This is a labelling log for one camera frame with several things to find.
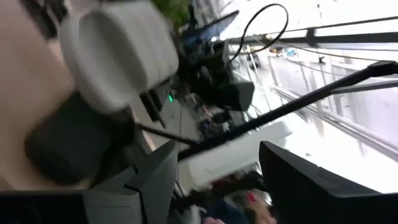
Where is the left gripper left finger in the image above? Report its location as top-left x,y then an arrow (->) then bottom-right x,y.
82,139 -> 180,224

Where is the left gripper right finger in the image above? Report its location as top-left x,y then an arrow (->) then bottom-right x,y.
259,141 -> 379,224

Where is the black slide sandal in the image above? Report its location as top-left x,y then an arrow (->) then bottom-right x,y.
24,93 -> 136,185

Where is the grey slide sandal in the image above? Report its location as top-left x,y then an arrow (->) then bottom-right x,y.
58,0 -> 180,115

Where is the black-framed wooden shelf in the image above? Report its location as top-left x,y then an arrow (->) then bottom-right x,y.
136,60 -> 398,161

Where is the green plant in black pot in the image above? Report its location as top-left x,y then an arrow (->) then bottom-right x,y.
152,0 -> 191,29

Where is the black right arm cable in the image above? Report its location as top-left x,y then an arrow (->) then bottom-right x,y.
231,3 -> 289,63

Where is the black aluminium table frame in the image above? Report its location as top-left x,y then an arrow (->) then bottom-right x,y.
20,0 -> 69,40

